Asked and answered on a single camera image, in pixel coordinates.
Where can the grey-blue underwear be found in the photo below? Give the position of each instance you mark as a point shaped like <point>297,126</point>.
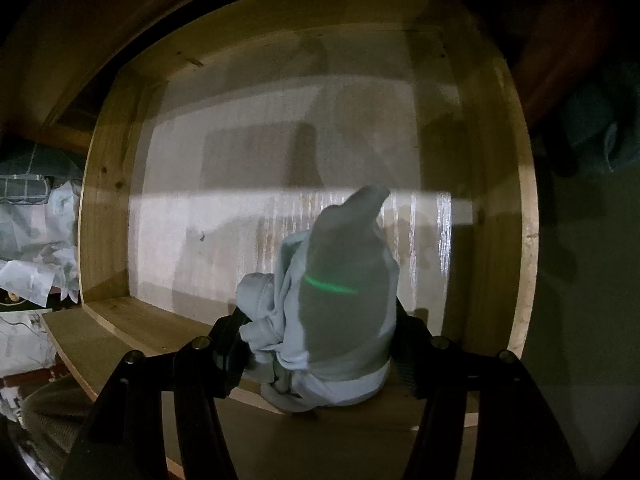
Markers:
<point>340,320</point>

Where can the wooden nightstand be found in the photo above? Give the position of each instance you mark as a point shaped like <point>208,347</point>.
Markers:
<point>75,60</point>

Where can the wooden drawer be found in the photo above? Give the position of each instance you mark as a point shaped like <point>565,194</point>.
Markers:
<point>105,185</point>

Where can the olive ribbed cloth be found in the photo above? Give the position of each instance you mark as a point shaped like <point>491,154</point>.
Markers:
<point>55,410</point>

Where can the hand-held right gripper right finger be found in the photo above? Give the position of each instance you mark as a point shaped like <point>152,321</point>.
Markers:
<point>407,350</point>

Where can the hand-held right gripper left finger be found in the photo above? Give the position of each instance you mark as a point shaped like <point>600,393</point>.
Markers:
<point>231,340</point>

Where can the blue-grey striped towel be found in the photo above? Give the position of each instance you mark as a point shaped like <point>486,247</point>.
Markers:
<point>30,170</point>

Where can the teal cloth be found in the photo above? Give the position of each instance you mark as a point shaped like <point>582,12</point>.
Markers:
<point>605,125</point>

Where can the white crumpled cloth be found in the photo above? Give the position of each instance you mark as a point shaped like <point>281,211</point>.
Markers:
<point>30,240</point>

